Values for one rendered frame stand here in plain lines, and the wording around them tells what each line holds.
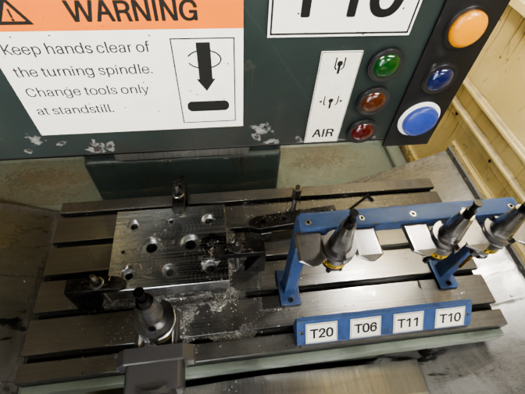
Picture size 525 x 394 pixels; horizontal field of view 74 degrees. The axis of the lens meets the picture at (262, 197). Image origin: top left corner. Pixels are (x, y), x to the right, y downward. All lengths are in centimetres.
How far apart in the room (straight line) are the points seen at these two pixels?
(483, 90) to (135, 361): 127
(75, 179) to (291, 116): 150
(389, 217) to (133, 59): 59
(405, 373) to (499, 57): 100
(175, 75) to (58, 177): 153
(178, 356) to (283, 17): 50
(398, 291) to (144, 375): 69
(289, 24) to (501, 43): 117
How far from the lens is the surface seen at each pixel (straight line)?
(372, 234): 71
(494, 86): 138
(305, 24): 25
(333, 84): 28
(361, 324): 93
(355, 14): 26
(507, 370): 125
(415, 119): 33
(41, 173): 182
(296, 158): 169
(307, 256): 66
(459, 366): 123
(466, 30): 29
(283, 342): 92
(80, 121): 30
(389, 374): 115
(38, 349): 103
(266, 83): 27
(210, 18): 24
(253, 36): 25
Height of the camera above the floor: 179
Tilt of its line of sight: 53 degrees down
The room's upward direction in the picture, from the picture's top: 5 degrees clockwise
